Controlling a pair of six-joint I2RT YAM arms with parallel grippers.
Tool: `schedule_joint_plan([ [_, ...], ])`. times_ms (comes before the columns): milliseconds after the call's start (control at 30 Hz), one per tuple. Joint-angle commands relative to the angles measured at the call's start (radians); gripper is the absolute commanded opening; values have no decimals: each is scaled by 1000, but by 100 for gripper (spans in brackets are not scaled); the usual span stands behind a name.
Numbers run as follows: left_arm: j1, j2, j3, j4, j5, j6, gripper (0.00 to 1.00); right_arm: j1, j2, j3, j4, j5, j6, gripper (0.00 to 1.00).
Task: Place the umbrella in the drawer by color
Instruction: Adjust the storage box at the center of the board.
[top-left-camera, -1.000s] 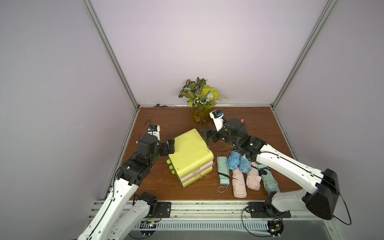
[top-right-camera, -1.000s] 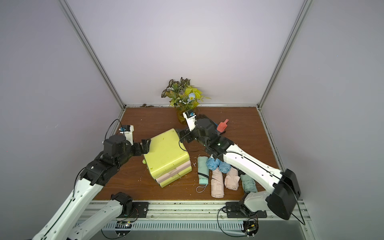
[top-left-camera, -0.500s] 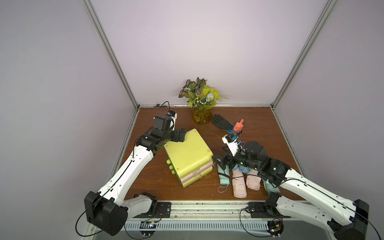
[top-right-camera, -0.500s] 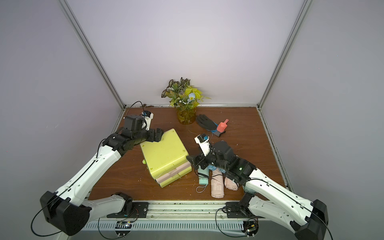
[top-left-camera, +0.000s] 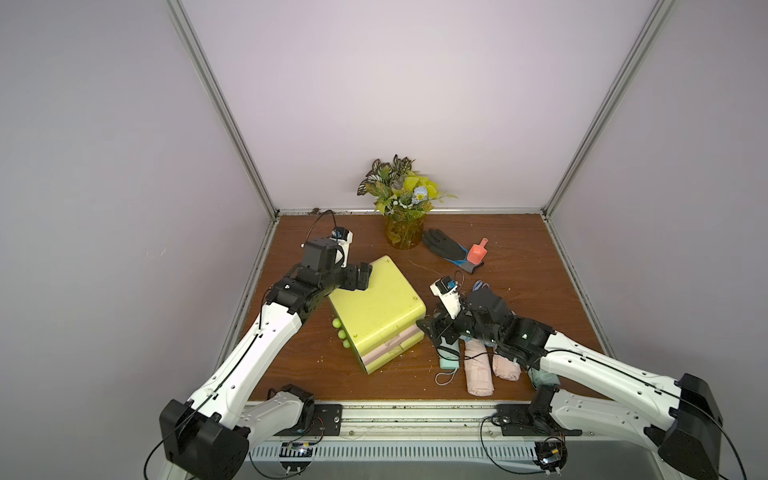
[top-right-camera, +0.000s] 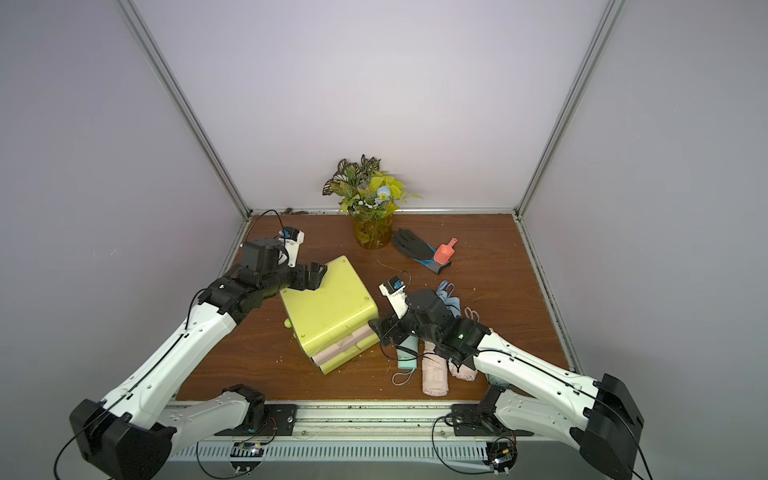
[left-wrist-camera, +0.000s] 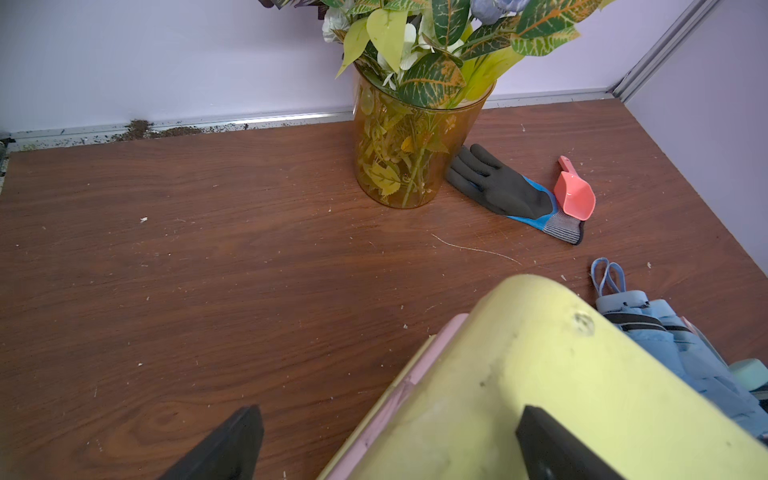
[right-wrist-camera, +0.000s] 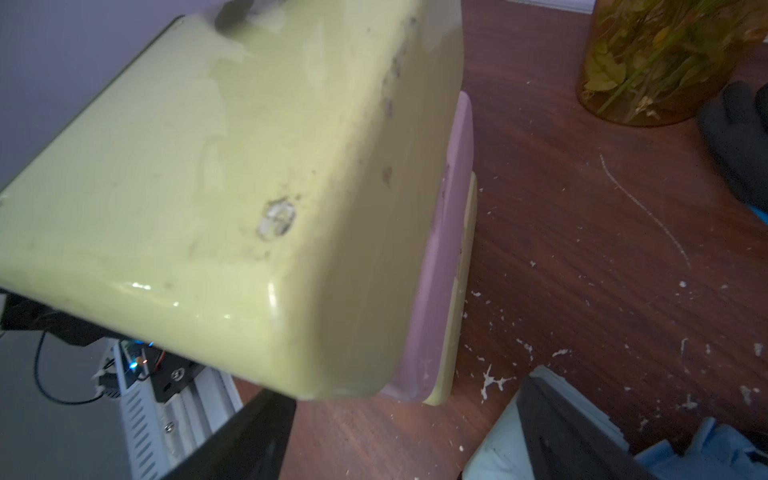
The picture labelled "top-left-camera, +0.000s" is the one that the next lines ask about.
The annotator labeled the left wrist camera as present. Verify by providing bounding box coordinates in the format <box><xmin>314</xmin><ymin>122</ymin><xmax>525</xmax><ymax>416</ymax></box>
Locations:
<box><xmin>330</xmin><ymin>226</ymin><xmax>353</xmax><ymax>268</ymax></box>

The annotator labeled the light blue folded umbrella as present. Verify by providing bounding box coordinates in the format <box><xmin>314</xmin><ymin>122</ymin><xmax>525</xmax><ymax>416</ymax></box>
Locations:
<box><xmin>472</xmin><ymin>280</ymin><xmax>490</xmax><ymax>291</ymax></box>

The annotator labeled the red plastic scoop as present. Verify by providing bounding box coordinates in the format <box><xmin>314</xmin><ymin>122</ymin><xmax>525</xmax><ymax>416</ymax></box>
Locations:
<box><xmin>467</xmin><ymin>238</ymin><xmax>488</xmax><ymax>265</ymax></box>

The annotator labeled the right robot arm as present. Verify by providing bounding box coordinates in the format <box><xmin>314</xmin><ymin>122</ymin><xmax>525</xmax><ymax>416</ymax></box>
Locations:
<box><xmin>417</xmin><ymin>277</ymin><xmax>725</xmax><ymax>479</ymax></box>

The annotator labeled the mint green folded umbrella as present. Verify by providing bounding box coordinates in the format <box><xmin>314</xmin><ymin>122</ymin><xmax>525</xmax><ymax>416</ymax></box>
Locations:
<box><xmin>436</xmin><ymin>339</ymin><xmax>461</xmax><ymax>371</ymax></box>

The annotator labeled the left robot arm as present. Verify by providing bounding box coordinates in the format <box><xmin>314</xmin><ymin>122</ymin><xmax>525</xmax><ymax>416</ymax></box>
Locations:
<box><xmin>157</xmin><ymin>227</ymin><xmax>372</xmax><ymax>479</ymax></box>

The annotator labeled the artificial plant in vase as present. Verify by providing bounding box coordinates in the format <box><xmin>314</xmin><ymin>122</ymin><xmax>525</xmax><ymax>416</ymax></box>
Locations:
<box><xmin>357</xmin><ymin>154</ymin><xmax>454</xmax><ymax>250</ymax></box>

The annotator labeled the right circuit board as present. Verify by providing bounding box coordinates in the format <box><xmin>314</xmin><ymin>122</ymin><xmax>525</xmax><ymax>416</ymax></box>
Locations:
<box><xmin>534</xmin><ymin>437</ymin><xmax>568</xmax><ymax>475</ymax></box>

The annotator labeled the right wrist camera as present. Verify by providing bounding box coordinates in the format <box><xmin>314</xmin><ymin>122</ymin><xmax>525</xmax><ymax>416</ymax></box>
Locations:
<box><xmin>430</xmin><ymin>276</ymin><xmax>461</xmax><ymax>320</ymax></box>

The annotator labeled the circuit board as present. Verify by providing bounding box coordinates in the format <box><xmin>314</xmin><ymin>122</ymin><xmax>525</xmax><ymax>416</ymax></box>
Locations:
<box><xmin>534</xmin><ymin>437</ymin><xmax>568</xmax><ymax>475</ymax></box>
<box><xmin>278</xmin><ymin>442</ymin><xmax>315</xmax><ymax>476</ymax></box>

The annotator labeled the left circuit board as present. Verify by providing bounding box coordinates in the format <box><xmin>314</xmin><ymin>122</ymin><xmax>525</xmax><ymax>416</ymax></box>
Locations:
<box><xmin>278</xmin><ymin>442</ymin><xmax>315</xmax><ymax>476</ymax></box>

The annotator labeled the yellow-green drawer cabinet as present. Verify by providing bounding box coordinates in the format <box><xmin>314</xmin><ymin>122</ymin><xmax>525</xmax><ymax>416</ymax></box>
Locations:
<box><xmin>329</xmin><ymin>256</ymin><xmax>426</xmax><ymax>374</ymax></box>

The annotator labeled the pink umbrella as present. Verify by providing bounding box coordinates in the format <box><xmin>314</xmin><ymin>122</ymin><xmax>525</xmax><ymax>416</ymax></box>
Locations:
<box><xmin>464</xmin><ymin>339</ymin><xmax>494</xmax><ymax>397</ymax></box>
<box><xmin>491</xmin><ymin>354</ymin><xmax>522</xmax><ymax>382</ymax></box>

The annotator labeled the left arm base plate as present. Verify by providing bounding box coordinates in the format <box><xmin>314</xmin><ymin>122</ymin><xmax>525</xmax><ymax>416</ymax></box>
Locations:
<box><xmin>276</xmin><ymin>403</ymin><xmax>344</xmax><ymax>438</ymax></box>

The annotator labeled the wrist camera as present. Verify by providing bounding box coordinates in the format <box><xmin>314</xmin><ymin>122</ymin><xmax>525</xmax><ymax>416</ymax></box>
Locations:
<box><xmin>330</xmin><ymin>226</ymin><xmax>353</xmax><ymax>268</ymax></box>
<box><xmin>430</xmin><ymin>276</ymin><xmax>461</xmax><ymax>320</ymax></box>

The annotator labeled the black work glove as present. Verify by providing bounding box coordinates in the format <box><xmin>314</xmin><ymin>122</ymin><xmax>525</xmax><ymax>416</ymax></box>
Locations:
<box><xmin>422</xmin><ymin>228</ymin><xmax>484</xmax><ymax>274</ymax></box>

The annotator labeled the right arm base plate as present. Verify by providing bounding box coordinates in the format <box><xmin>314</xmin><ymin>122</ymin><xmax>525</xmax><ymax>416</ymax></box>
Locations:
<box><xmin>491</xmin><ymin>403</ymin><xmax>583</xmax><ymax>437</ymax></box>

